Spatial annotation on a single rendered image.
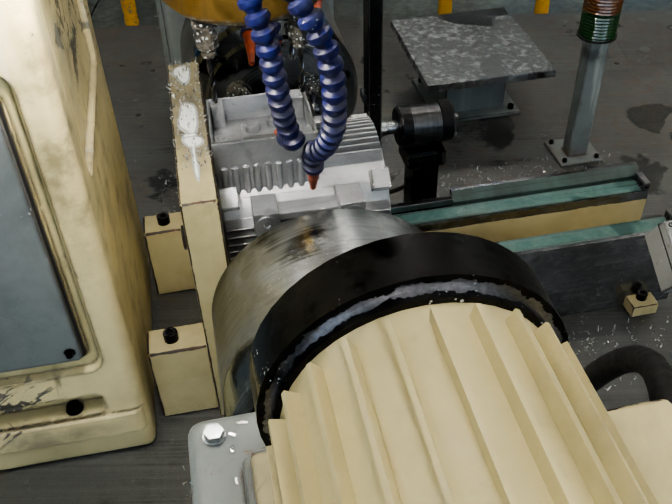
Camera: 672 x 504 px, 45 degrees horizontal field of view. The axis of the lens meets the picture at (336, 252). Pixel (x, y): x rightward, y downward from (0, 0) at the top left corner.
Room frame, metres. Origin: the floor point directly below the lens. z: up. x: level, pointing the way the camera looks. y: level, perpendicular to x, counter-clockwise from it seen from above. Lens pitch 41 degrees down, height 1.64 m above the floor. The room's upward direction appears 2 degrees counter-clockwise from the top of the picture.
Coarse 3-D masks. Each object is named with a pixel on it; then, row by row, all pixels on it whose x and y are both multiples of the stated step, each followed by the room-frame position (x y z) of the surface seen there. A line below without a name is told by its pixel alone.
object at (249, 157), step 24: (240, 96) 0.85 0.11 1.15; (264, 96) 0.86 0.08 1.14; (216, 120) 0.83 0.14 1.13; (240, 120) 0.85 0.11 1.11; (264, 120) 0.83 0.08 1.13; (312, 120) 0.80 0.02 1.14; (216, 144) 0.75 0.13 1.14; (240, 144) 0.76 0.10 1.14; (264, 144) 0.76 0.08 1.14; (216, 168) 0.75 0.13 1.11; (240, 168) 0.76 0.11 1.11; (264, 168) 0.76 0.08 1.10; (288, 168) 0.76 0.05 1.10; (240, 192) 0.75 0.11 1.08
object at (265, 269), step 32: (288, 224) 0.59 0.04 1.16; (320, 224) 0.58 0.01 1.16; (352, 224) 0.58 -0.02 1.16; (384, 224) 0.59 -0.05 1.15; (256, 256) 0.57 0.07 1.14; (288, 256) 0.55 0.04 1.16; (320, 256) 0.54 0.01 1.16; (224, 288) 0.56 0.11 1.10; (256, 288) 0.53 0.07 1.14; (288, 288) 0.51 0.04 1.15; (224, 320) 0.53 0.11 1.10; (256, 320) 0.49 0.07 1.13; (224, 352) 0.50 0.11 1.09; (224, 384) 0.47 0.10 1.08; (224, 416) 0.45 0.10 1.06
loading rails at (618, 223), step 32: (480, 192) 0.93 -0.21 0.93; (512, 192) 0.94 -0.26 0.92; (544, 192) 0.94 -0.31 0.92; (576, 192) 0.94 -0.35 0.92; (608, 192) 0.93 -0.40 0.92; (640, 192) 0.94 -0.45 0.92; (416, 224) 0.88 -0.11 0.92; (448, 224) 0.88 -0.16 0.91; (480, 224) 0.89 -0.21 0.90; (512, 224) 0.90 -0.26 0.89; (544, 224) 0.91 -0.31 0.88; (576, 224) 0.92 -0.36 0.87; (608, 224) 0.93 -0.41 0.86; (640, 224) 0.86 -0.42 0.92; (544, 256) 0.79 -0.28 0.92; (576, 256) 0.80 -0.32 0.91; (608, 256) 0.81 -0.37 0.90; (640, 256) 0.82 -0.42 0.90; (544, 288) 0.80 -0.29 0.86; (576, 288) 0.80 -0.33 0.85; (608, 288) 0.81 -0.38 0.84; (640, 288) 0.82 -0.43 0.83
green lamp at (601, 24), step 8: (584, 16) 1.20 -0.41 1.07; (592, 16) 1.19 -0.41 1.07; (600, 16) 1.18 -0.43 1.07; (608, 16) 1.18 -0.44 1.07; (616, 16) 1.18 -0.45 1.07; (584, 24) 1.20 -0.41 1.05; (592, 24) 1.18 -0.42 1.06; (600, 24) 1.18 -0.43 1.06; (608, 24) 1.18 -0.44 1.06; (616, 24) 1.19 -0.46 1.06; (584, 32) 1.19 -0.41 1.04; (592, 32) 1.18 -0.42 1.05; (600, 32) 1.18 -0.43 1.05; (608, 32) 1.18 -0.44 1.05; (616, 32) 1.20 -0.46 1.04; (592, 40) 1.18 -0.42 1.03; (600, 40) 1.18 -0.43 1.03; (608, 40) 1.18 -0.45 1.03
